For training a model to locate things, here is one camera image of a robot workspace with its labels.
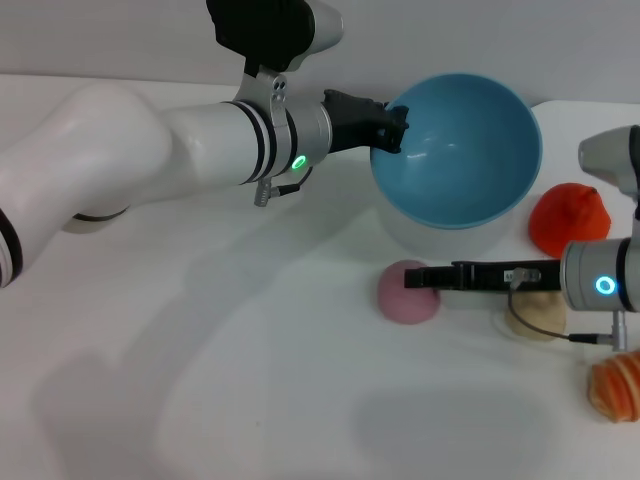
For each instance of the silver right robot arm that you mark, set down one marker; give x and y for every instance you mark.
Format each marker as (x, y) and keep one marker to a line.
(585, 280)

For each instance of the blue bowl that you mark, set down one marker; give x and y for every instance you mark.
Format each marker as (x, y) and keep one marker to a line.
(460, 165)

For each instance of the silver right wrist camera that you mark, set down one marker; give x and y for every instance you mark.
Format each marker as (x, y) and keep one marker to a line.
(612, 155)

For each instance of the red orange toy fruit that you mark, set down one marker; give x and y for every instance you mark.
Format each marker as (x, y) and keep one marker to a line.
(565, 220)

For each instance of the silver left camera bracket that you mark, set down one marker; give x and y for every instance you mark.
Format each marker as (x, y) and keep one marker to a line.
(265, 90)

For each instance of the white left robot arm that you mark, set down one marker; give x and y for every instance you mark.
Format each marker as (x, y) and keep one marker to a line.
(115, 145)

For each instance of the orange striped toy slice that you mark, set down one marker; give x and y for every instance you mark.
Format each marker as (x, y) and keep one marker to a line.
(617, 390)

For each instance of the pink toy peach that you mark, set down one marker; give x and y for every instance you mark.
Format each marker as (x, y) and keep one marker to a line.
(405, 305)

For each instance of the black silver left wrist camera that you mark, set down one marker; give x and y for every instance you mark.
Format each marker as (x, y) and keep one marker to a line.
(260, 27)

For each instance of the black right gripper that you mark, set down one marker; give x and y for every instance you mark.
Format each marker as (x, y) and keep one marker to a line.
(490, 277)

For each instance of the beige toy potato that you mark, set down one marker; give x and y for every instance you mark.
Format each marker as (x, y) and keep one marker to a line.
(540, 315)

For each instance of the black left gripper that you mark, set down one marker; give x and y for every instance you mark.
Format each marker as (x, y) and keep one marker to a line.
(352, 125)

